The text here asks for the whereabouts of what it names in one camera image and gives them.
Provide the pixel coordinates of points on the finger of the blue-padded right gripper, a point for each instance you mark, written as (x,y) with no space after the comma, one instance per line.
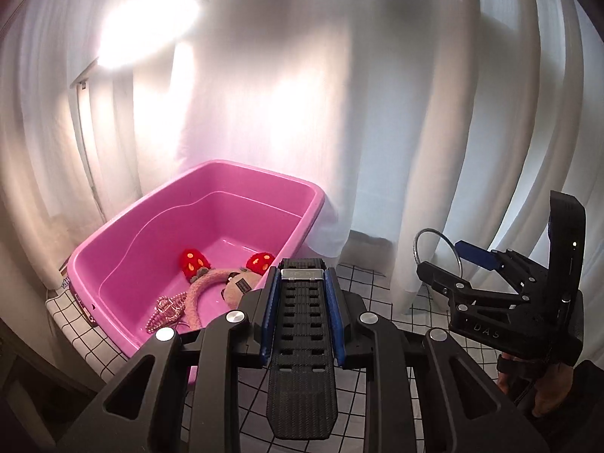
(454,289)
(480,257)

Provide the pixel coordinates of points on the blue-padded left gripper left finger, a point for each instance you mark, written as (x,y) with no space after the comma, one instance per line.
(268,303)

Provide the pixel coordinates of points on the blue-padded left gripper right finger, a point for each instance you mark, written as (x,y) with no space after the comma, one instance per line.
(337,313)

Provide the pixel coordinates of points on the large silver bangle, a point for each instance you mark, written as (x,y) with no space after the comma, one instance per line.
(442,238)

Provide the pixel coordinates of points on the pink strawberry headband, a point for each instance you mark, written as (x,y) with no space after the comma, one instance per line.
(198,271)

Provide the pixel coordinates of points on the pearl gold hair claw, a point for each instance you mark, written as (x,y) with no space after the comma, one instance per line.
(167,312)

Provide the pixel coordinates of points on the beige fluffy hair clip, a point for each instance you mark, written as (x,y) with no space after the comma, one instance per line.
(238,284)

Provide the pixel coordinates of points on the black wrist watch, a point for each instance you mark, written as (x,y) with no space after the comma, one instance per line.
(302,398)

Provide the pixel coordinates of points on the person's right hand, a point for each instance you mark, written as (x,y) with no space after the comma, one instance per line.
(552,388)

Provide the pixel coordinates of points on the pink plastic tub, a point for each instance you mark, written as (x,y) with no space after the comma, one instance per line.
(227,211)

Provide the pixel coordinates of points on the white sheer curtain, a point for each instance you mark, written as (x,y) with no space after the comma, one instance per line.
(461,115)

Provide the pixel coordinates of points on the white black grid tablecloth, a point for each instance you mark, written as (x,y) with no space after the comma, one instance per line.
(179,391)

